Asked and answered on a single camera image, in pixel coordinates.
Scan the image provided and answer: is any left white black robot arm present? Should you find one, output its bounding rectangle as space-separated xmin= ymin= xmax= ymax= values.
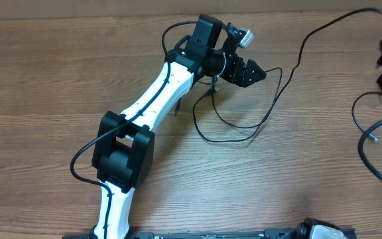
xmin=90 ymin=15 xmax=266 ymax=238

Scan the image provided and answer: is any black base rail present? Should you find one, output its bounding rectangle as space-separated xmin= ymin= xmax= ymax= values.
xmin=61 ymin=228 xmax=300 ymax=239

